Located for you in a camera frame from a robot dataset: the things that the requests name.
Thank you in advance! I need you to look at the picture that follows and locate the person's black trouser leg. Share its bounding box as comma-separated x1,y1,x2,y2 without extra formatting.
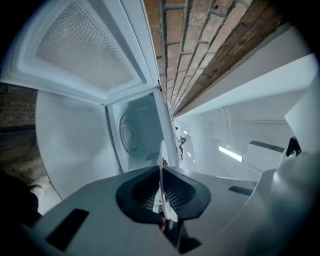
0,169,41,227

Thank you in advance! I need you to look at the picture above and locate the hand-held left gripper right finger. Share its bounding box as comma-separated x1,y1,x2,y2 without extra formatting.
162,165,261,256

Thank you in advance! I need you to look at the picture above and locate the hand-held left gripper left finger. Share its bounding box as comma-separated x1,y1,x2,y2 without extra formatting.
19,165,176,256

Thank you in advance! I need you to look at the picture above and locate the ceiling light panel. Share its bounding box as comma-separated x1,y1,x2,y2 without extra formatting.
218,145,244,164

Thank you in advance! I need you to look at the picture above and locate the white round plate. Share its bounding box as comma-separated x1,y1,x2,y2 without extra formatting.
153,139,180,223

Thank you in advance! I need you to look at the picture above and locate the white microwave oven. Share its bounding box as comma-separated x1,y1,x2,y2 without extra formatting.
0,0,183,176

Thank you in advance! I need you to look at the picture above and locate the person's white shoe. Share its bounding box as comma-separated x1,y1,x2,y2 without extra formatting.
28,184,45,201

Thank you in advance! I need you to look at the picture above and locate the white air conditioner unit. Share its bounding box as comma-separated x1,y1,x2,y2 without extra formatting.
246,139,286,177

